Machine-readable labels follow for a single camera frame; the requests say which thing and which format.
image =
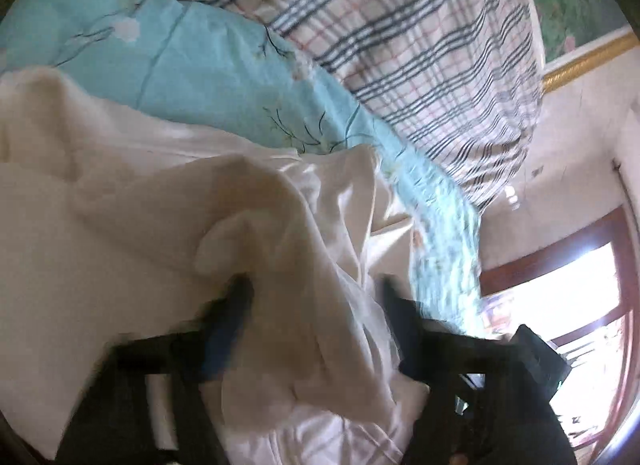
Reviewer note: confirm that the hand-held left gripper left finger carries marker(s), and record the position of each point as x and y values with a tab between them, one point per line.
224	340

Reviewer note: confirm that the plaid quilt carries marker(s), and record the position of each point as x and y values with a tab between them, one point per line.
400	45

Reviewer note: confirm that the large white garment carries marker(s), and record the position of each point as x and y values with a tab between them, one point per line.
125	220

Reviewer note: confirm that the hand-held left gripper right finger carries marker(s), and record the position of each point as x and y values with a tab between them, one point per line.
400	325

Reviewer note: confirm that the gold framed wall picture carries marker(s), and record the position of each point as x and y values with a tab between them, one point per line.
575	5

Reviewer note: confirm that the brown framed window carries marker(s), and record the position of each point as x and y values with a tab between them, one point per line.
550	285

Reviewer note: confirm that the turquoise floral bedsheet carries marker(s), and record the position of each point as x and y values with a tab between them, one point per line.
200	60

